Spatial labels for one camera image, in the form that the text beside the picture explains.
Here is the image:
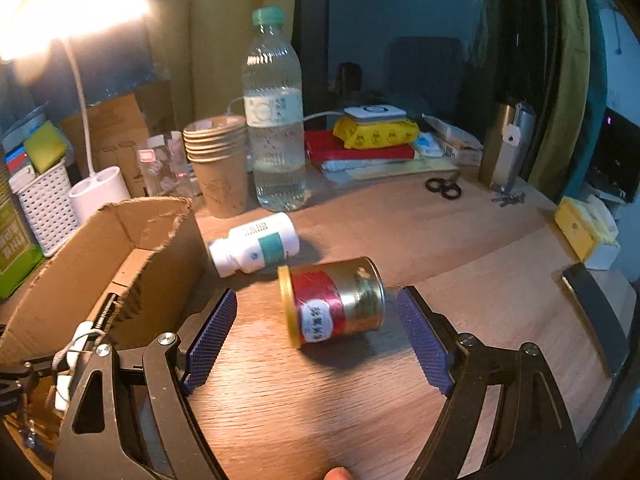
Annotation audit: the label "clear water bottle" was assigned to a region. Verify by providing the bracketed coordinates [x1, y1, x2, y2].
[242, 7, 307, 212]

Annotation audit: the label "white cable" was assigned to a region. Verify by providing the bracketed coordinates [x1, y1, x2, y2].
[227, 97, 346, 123]

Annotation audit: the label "yellow tissue packet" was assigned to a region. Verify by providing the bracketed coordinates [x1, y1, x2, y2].
[333, 116, 420, 150]

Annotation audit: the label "brown cardboard box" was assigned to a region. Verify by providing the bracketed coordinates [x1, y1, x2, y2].
[0, 197, 211, 391]

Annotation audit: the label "flat brown cardboard piece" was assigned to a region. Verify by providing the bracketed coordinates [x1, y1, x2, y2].
[59, 80, 178, 198]

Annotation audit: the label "pale yellow paper folder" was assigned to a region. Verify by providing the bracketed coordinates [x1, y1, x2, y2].
[320, 155, 458, 181]

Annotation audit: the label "steel thermos flask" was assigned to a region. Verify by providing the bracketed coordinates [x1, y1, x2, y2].
[477, 101, 537, 192]

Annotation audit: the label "green snack packet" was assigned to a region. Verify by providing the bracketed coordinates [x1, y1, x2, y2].
[0, 160, 46, 301]

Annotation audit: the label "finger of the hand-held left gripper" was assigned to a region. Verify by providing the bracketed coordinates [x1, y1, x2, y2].
[0, 355, 54, 386]
[0, 380, 36, 414]

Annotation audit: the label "blue red small box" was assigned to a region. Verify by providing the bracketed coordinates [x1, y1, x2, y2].
[2, 142, 38, 181]

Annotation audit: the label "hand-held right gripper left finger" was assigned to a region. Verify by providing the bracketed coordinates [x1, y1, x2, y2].
[52, 287, 238, 480]

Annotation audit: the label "green curtain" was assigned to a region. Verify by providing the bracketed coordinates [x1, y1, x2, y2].
[527, 0, 593, 201]

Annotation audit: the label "white plastic basket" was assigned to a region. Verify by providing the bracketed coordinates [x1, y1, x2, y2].
[10, 157, 78, 257]

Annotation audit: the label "white pill bottle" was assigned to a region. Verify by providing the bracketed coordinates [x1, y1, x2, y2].
[207, 211, 301, 277]

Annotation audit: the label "white blue small packet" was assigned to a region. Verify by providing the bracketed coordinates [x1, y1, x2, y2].
[414, 132, 443, 158]

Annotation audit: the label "dark chair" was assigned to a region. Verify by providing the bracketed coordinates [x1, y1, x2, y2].
[385, 36, 468, 126]

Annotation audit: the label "black laptop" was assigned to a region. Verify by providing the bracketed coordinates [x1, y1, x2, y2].
[585, 107, 640, 206]

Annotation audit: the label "black scissors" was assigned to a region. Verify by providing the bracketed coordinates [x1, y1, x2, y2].
[426, 170, 462, 200]

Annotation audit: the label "stack of brown paper cups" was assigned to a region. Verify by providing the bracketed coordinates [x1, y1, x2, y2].
[182, 115, 249, 218]

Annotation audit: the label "yellow tissue box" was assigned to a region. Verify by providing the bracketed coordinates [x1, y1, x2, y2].
[554, 195, 620, 271]

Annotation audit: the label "red notebook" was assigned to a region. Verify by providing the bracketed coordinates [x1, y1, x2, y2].
[305, 130, 416, 163]

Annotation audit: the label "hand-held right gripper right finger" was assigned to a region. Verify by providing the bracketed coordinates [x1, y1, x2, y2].
[397, 285, 586, 480]

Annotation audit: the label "white power bank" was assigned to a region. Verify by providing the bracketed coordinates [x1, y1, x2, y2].
[343, 103, 405, 123]

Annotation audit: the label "red gold tin can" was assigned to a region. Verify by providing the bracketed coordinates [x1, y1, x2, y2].
[277, 256, 386, 348]

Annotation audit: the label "white desk lamp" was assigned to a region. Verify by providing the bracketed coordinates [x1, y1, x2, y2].
[0, 0, 151, 226]

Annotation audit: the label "white charger plug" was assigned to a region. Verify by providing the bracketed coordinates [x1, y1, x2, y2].
[52, 352, 81, 413]

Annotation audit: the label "black smartphone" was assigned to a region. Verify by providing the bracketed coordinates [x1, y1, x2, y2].
[561, 262, 630, 378]

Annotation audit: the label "yellow green sponge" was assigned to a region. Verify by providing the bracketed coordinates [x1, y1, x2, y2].
[24, 121, 68, 173]

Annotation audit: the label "white flat box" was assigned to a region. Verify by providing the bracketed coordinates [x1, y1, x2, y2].
[422, 112, 483, 166]

